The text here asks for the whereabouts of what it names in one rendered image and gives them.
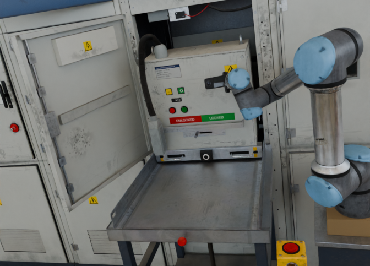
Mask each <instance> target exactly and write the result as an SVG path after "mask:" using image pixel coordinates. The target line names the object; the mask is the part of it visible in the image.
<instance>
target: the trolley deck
mask: <svg viewBox="0 0 370 266"><path fill-rule="evenodd" d="M256 168H257V158H235V159H213V160H209V161H201V160H187V161H164V162H163V164H162V165H161V167H160V169H159V170H158V172H157V174H156V175H155V177H154V178H153V180H152V182H151V183H150V185H149V186H148V188H147V190H146V191H145V193H144V194H143V196H142V198H141V199H140V201H139V203H138V204H137V206H136V207H135V209H134V210H133V212H132V214H131V215H130V217H129V219H128V220H127V222H126V224H125V225H124V227H123V229H112V228H113V225H112V222H110V223H109V225H108V226H107V228H106V230H107V234H108V238H109V241H133V242H177V241H178V239H179V238H180V237H183V235H185V238H186V240H187V242H205V243H271V203H272V178H273V154H272V148H271V149H267V150H266V162H265V180H264V198H263V215H262V230H250V224H251V214H252V204H253V194H254V184H255V174H256Z"/></svg>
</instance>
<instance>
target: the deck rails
mask: <svg viewBox="0 0 370 266"><path fill-rule="evenodd" d="M163 162H164V161H163ZM163 162H157V159H156V156H155V154H154V152H153V154H152V156H151V157H150V158H149V160H148V161H147V162H146V164H145V165H144V167H143V168H142V169H141V171H140V172H139V173H138V175H137V176H136V178H135V179H134V181H133V182H132V183H131V185H130V186H129V187H128V189H127V190H126V192H125V193H124V195H123V196H122V198H121V199H120V200H119V202H118V203H117V204H116V206H115V207H114V209H113V210H112V211H111V213H110V217H111V221H112V225H113V228H112V229H123V227H124V225H125V224H126V222H127V220H128V219H129V217H130V215H131V214H132V212H133V210H134V209H135V207H136V206H137V204H138V203H139V201H140V199H141V198H142V196H143V194H144V193H145V191H146V190H147V188H148V186H149V185H150V183H151V182H152V180H153V178H154V177H155V175H156V174H157V172H158V170H159V169H160V167H161V165H162V164H163ZM265 162H266V148H265V139H264V140H263V152H262V157H259V158H257V168H256V174H255V184H254V194H253V204H252V214H251V224H250V230H262V215H263V198H264V180H265ZM114 212H115V215H114V217H112V215H113V213H114Z"/></svg>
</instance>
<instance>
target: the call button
mask: <svg viewBox="0 0 370 266"><path fill-rule="evenodd" d="M284 250H285V251H286V252H291V253H292V252H296V251H297V250H298V246H297V245H296V244H294V243H287V244H285V245H284Z"/></svg>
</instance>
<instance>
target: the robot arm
mask: <svg viewBox="0 0 370 266"><path fill-rule="evenodd" d="M362 52H363V40H362V38H361V35H360V34H359V33H358V32H357V31H356V30H354V29H351V28H346V27H343V28H336V29H333V30H331V31H329V32H326V33H325V34H322V35H320V36H316V37H313V38H311V39H309V40H308V41H307V42H305V43H303V44H302V45H301V46H300V47H299V48H298V49H297V51H296V53H295V56H294V59H293V67H291V68H290V69H288V70H287V71H285V72H284V73H282V74H281V75H279V76H278V77H276V78H275V79H273V80H272V81H270V82H268V83H267V84H265V85H263V86H261V87H259V88H257V89H255V90H253V87H252V85H251V83H250V76H249V73H248V72H247V71H246V70H245V69H242V68H236V69H232V71H230V72H229V73H227V72H223V73H222V75H221V76H218V77H212V78H206V79H204V83H205V88H206V89H215V88H222V87H224V89H225V92H226V93H229V92H230V90H232V93H233V95H234V97H235V99H236V102H237V104H238V107H239V109H240V112H241V114H242V116H243V118H244V119H245V120H252V119H254V118H256V117H259V116H260V115H262V114H263V111H262V108H263V107H265V106H267V105H269V104H270V103H272V102H274V101H276V100H280V99H281V98H283V97H284V96H285V95H287V94H288V93H290V92H292V91H294V90H295V89H297V88H299V87H301V86H302V85H304V86H305V87H306V88H307V89H309V90H310V97H311V111H312V124H313V137H314V151H315V159H314V160H313V161H312V162H311V173H312V175H311V176H309V177H308V178H307V180H306V182H305V188H306V191H307V193H308V194H309V196H310V197H311V198H312V199H313V200H314V201H315V202H316V203H318V204H320V205H322V206H324V207H328V208H331V207H335V209H336V210H337V211H338V212H339V213H340V214H342V215H344V216H347V217H350V218H355V219H365V218H370V148H368V147H366V146H362V145H354V144H349V145H344V132H343V119H342V96H341V87H342V86H343V85H344V84H345V83H346V82H347V75H346V68H347V67H349V66H351V65H352V64H354V63H355V62H356V61H357V60H358V59H359V58H360V56H361V55H362Z"/></svg>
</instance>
